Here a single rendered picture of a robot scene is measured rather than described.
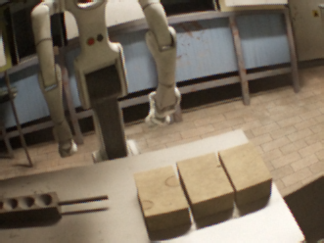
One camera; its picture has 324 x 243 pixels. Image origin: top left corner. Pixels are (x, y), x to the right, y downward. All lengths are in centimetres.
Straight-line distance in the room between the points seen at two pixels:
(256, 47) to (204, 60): 50
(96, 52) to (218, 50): 187
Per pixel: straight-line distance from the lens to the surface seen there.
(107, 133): 191
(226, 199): 114
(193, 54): 341
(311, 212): 196
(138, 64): 336
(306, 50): 434
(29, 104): 348
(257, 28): 352
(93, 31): 169
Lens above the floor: 159
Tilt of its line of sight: 26 degrees down
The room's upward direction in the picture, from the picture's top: 11 degrees counter-clockwise
